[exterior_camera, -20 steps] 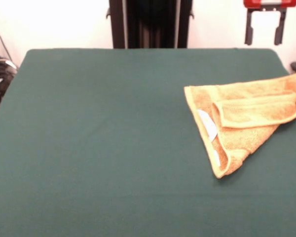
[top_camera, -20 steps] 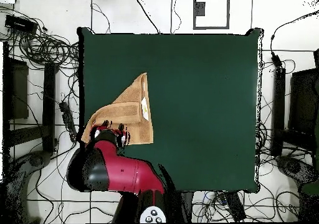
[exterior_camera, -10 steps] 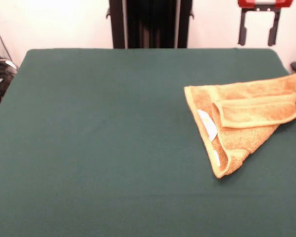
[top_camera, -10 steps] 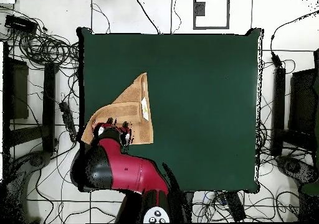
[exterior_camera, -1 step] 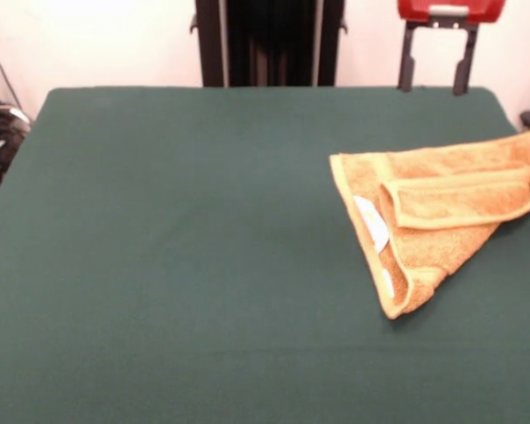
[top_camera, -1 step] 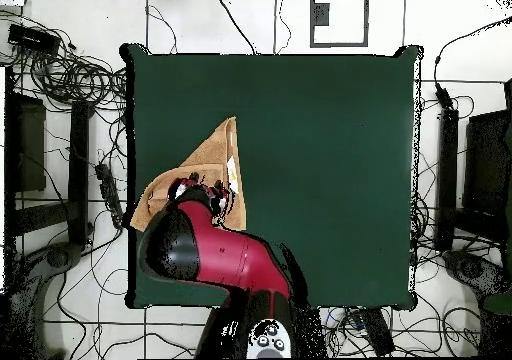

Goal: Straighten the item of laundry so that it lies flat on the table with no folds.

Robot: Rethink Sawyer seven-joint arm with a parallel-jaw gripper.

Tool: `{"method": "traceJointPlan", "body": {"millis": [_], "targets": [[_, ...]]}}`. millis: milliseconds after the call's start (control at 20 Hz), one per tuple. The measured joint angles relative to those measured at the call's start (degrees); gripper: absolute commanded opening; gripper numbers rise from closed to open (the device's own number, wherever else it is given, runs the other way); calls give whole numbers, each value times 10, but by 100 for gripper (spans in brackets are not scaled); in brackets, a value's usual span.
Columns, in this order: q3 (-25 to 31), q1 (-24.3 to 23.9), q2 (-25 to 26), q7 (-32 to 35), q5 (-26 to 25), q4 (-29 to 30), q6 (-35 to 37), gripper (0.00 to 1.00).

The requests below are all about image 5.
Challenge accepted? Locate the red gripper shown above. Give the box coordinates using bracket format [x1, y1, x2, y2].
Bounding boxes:
[396, 0, 505, 96]

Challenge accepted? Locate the orange terry towel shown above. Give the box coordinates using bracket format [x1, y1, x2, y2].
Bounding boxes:
[329, 124, 530, 322]

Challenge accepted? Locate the dark green table cloth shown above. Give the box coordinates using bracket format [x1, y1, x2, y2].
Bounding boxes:
[0, 87, 530, 424]

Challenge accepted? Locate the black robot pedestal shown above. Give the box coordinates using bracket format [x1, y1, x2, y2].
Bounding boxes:
[188, 0, 350, 88]

